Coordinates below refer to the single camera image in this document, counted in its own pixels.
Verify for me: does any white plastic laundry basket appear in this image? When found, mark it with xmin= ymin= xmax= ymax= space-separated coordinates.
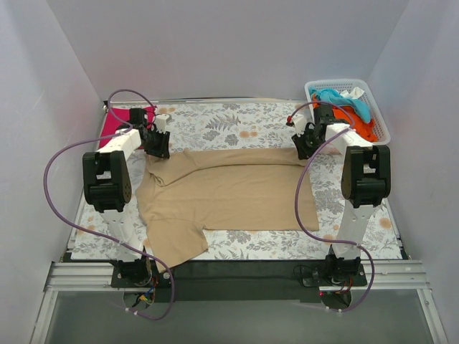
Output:
xmin=304 ymin=79 xmax=391 ymax=145

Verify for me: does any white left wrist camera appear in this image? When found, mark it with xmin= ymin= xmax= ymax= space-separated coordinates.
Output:
xmin=153 ymin=113 xmax=172 ymax=133

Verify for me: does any aluminium frame rail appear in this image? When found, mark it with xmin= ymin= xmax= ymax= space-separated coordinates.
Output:
xmin=31 ymin=259 xmax=448 ymax=343

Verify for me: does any orange t shirt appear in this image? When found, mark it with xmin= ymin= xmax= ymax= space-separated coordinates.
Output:
xmin=311 ymin=95 xmax=378 ymax=143

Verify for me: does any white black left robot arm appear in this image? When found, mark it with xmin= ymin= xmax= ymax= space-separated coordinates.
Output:
xmin=82 ymin=108 xmax=171 ymax=287

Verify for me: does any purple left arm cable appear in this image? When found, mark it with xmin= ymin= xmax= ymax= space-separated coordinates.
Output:
xmin=43 ymin=89 xmax=179 ymax=320

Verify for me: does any folded pink t shirt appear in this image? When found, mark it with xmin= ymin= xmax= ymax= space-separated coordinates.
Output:
xmin=101 ymin=106 xmax=156 ymax=137

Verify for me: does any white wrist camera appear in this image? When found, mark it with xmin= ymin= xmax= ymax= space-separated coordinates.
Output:
xmin=286 ymin=114 xmax=308 ymax=136
xmin=153 ymin=113 xmax=172 ymax=133

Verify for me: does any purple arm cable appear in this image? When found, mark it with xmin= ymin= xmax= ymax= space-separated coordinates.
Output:
xmin=43 ymin=89 xmax=179 ymax=320
xmin=289 ymin=101 xmax=376 ymax=313

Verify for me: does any teal t shirt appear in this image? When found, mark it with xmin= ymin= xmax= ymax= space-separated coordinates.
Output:
xmin=309 ymin=88 xmax=372 ymax=124

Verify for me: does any beige t shirt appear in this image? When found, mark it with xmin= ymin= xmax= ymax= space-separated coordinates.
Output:
xmin=136 ymin=148 xmax=319 ymax=271

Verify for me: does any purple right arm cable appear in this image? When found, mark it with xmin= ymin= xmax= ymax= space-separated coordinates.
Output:
xmin=289 ymin=101 xmax=376 ymax=313

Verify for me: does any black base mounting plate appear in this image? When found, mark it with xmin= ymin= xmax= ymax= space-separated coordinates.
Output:
xmin=110 ymin=258 xmax=369 ymax=302

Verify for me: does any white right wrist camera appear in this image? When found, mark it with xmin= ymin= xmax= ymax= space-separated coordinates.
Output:
xmin=286 ymin=114 xmax=308 ymax=136

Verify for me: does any white cloth in basket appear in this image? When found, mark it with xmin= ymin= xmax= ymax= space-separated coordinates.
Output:
xmin=340 ymin=87 xmax=365 ymax=100

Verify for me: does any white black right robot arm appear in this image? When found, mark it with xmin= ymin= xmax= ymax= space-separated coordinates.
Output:
xmin=286 ymin=101 xmax=391 ymax=287

